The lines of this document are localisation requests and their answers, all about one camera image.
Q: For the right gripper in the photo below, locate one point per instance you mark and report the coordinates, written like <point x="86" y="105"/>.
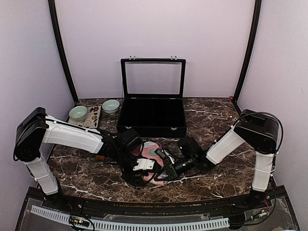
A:
<point x="172" y="173"/>

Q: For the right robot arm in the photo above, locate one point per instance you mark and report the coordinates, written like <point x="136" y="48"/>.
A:
<point x="262" y="131"/>

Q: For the black front rail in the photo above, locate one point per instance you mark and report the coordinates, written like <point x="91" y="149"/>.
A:
<point x="275" y="200"/>

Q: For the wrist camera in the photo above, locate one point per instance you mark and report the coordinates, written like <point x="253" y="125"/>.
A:
<point x="131" y="139"/>
<point x="189" y="147"/>

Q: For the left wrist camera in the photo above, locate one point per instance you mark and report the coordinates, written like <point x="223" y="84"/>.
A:
<point x="131" y="139"/>

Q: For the pink patterned sock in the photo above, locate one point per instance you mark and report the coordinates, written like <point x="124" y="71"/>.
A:
<point x="148" y="151"/>

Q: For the left celadon bowl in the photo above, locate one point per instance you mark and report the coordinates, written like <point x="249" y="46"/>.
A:
<point x="78" y="113"/>

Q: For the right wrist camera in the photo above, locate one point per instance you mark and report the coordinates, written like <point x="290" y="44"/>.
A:
<point x="189" y="147"/>

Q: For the small circuit board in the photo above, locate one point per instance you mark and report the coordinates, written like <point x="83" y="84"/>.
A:
<point x="78" y="222"/>

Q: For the black frame post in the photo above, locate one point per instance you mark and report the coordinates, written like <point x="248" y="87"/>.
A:
<point x="61" y="51"/>
<point x="249" y="50"/>

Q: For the celadon bowl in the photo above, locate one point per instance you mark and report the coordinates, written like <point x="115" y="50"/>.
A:
<point x="111" y="106"/>
<point x="78" y="113"/>

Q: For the right black frame post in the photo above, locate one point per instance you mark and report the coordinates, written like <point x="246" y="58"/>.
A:
<point x="249" y="50"/>

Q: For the left black frame post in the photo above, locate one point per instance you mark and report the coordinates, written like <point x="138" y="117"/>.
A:
<point x="61" y="51"/>

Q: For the floral coaster mat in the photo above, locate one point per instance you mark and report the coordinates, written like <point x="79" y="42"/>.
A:
<point x="91" y="119"/>

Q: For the right celadon bowl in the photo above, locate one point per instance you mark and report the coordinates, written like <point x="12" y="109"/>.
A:
<point x="111" y="106"/>

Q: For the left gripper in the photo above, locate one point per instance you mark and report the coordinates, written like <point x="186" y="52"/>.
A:
<point x="131" y="178"/>

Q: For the white slotted cable duct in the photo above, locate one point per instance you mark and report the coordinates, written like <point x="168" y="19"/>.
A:
<point x="135" y="223"/>

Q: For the black display case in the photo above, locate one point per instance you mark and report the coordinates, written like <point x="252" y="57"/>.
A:
<point x="153" y="97"/>

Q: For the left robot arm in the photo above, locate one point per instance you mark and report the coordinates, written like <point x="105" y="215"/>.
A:
<point x="39" y="128"/>

